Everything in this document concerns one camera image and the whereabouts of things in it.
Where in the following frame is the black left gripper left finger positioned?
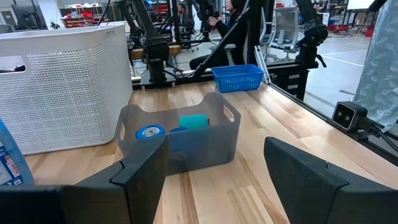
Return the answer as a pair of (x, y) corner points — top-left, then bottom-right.
(0, 135), (169, 224)

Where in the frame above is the pale patterned plastic sheet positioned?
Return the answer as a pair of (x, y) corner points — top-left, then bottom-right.
(353, 0), (398, 133)

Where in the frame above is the blue first aid kit box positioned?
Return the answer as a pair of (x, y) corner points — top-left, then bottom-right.
(0, 119), (35, 187)

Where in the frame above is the person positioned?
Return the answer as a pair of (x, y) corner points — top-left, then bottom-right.
(189, 0), (249, 71)
(177, 2), (191, 28)

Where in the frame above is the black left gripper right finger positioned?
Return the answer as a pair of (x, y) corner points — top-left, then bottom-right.
(264, 136), (398, 224)

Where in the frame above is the large white perforated plastic basket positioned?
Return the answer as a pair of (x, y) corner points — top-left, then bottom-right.
(0, 21), (134, 156)

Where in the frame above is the red storage bins shelf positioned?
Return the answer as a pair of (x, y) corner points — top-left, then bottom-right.
(60, 10), (94, 29)

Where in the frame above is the small blue plastic basket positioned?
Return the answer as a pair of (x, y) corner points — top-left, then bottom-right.
(211, 63), (265, 94)

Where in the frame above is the black table-level camera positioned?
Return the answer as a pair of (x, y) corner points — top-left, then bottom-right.
(331, 101), (385, 141)

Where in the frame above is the grey mesh office chair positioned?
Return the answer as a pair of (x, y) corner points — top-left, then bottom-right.
(259, 7), (301, 62)

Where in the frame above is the teal bandage roll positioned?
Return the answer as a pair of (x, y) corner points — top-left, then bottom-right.
(178, 114), (209, 130)

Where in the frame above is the smoky grey translucent bin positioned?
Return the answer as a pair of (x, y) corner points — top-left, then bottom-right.
(114, 91), (242, 175)

